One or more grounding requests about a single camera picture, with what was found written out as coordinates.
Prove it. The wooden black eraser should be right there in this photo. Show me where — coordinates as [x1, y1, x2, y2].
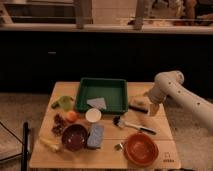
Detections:
[128, 97, 149, 113]

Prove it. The red bowl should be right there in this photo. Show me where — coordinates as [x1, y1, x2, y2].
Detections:
[124, 133, 159, 167]

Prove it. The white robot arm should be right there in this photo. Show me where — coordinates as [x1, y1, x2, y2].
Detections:
[148, 70, 213, 133]

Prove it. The dark purple bowl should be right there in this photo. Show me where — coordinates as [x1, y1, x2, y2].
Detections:
[61, 124, 88, 151]

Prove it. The green plastic tray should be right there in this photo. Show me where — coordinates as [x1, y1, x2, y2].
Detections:
[75, 78, 128, 115]

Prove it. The small metal clip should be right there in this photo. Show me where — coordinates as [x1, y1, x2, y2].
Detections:
[115, 142, 124, 150]

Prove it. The grey cloth in tray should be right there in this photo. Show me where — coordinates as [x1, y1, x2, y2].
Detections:
[87, 97, 106, 109]

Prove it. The white cup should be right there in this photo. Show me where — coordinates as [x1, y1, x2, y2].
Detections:
[85, 108, 102, 123]

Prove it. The blue sponge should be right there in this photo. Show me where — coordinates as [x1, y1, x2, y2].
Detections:
[87, 124, 104, 149]

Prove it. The orange fruit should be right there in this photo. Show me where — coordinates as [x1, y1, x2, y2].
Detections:
[66, 111, 78, 123]

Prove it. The brown dried food pile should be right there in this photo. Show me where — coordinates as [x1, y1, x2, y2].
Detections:
[52, 114, 68, 136]

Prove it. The dish brush black handle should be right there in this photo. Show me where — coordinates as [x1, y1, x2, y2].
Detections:
[113, 116, 156, 135]

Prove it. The black chair frame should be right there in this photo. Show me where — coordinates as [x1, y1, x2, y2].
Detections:
[0, 122, 30, 171]

